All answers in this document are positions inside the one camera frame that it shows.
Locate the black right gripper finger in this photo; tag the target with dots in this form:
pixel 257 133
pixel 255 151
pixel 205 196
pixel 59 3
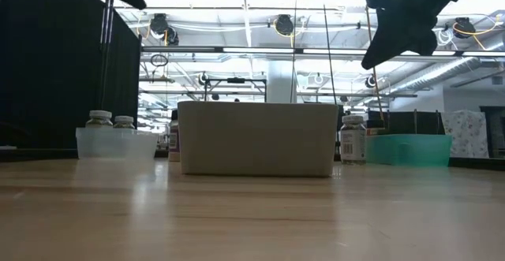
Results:
pixel 390 32
pixel 428 40

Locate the white-label supplement bottle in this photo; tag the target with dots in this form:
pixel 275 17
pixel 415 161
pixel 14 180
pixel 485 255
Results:
pixel 353 142

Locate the bagel seasoning jar white lid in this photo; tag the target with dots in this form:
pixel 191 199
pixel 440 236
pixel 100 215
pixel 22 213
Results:
pixel 124 121
pixel 99 118

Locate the purple-label spice bottle black lid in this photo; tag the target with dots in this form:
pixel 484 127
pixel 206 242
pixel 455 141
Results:
pixel 174 139

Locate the black background panel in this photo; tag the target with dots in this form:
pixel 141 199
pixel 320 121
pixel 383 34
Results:
pixel 402 123

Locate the white floral patterned panel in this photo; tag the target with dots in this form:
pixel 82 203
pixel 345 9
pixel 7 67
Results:
pixel 469 135

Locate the teal plastic bin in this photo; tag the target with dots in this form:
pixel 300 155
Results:
pixel 410 150

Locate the white building column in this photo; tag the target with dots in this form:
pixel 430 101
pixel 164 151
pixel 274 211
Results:
pixel 280 79

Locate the long ceiling light bar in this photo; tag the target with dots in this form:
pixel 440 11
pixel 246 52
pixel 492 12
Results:
pixel 256 50

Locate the clear plastic bin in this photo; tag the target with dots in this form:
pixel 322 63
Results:
pixel 116 144

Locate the pale grey plastic bin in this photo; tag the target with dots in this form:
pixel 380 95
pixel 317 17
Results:
pixel 256 139

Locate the silver ventilation duct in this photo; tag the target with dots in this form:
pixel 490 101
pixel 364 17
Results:
pixel 442 73

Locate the black metal gantry frame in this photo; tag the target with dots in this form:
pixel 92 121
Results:
pixel 236 80

